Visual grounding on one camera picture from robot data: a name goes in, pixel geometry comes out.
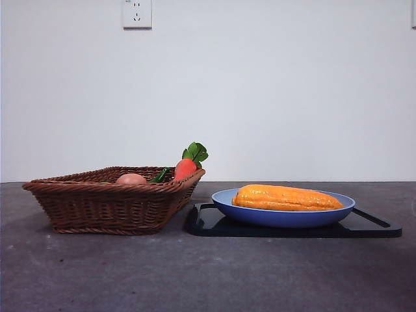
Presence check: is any yellow corn cob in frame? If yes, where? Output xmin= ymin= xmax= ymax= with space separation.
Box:
xmin=232 ymin=184 xmax=345 ymax=213

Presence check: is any blue round plate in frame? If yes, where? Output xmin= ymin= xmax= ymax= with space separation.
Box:
xmin=211 ymin=188 xmax=356 ymax=229

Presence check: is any brown wicker basket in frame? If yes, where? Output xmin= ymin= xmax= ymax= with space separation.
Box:
xmin=21 ymin=166 xmax=206 ymax=235

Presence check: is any orange toy carrot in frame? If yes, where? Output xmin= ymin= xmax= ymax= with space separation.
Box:
xmin=172 ymin=142 xmax=209 ymax=181

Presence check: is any green vegetable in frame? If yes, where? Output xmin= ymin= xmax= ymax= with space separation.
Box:
xmin=149 ymin=167 xmax=171 ymax=183

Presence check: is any dark cutting board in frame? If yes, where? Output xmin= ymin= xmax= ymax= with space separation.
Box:
xmin=184 ymin=202 xmax=403 ymax=239

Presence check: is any brown egg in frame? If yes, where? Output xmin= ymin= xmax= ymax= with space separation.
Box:
xmin=116 ymin=173 xmax=148 ymax=186

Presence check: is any white wall socket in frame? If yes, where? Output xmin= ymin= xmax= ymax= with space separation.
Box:
xmin=122 ymin=0 xmax=153 ymax=31

